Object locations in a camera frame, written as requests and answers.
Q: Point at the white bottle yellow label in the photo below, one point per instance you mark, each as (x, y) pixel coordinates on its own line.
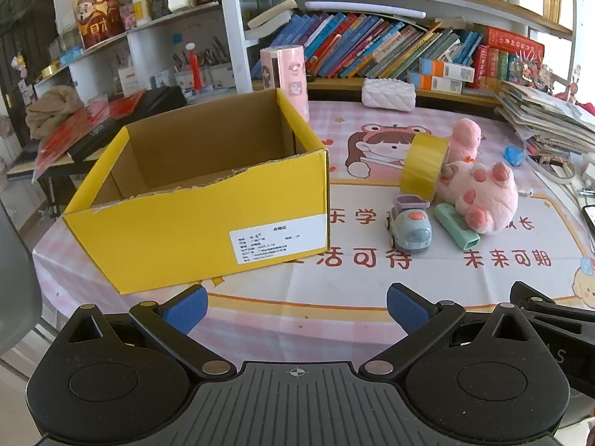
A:
(142, 9)

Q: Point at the dark wooden door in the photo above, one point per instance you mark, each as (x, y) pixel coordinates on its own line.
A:
(23, 37)

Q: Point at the black electronic keyboard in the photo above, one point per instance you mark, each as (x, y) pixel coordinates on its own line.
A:
(93, 137)

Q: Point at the yellow cardboard box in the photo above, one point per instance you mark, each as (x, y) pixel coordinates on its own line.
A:
(162, 241)

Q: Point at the yellow tape roll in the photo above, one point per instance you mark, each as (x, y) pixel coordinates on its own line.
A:
(418, 172)

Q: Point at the row of leaning books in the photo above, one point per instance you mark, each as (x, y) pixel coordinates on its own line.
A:
(362, 46)

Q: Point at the small blue clip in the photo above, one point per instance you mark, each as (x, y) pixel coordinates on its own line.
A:
(515, 155)

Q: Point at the white light bar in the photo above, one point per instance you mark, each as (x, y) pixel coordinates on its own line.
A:
(362, 10)

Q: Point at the white bookshelf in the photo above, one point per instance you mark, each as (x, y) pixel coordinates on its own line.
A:
(232, 23)

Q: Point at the black smartphone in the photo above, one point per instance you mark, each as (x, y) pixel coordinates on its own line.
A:
(590, 218)

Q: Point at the black case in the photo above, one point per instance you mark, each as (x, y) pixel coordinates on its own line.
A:
(160, 102)

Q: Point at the white quilted pouch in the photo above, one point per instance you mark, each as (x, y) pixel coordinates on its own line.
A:
(388, 94)

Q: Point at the stack of papers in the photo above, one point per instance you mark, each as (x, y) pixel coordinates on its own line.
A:
(544, 111)

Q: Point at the white desk organizer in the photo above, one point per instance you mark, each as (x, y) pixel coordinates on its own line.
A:
(209, 76)

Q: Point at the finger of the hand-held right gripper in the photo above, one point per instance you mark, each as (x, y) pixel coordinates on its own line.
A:
(534, 295)

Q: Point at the white curved side shelf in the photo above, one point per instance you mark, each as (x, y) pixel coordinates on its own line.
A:
(148, 37)

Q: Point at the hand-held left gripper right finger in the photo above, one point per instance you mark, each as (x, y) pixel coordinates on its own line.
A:
(409, 309)

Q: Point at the white lying book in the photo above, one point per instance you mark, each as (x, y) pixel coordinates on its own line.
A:
(272, 16)

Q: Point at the beige towel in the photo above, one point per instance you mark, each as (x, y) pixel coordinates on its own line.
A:
(53, 111)

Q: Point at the pink plush toy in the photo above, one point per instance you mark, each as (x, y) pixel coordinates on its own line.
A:
(483, 195)

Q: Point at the orange and white box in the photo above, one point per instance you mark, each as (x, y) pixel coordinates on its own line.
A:
(446, 69)
(434, 83)

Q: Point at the red boxed book set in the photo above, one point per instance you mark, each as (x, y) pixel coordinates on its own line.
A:
(502, 53)

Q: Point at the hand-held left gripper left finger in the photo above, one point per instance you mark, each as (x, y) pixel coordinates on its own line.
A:
(186, 307)

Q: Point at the mint green stapler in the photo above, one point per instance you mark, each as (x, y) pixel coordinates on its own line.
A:
(458, 227)

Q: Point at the pink printed cylinder canister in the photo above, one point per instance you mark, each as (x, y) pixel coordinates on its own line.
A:
(293, 79)

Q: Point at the red paper sheets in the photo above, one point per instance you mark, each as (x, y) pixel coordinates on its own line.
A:
(69, 134)

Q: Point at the white box red label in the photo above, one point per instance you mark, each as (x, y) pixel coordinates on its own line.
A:
(129, 81)

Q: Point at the colourful figurine set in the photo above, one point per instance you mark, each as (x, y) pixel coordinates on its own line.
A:
(530, 72)

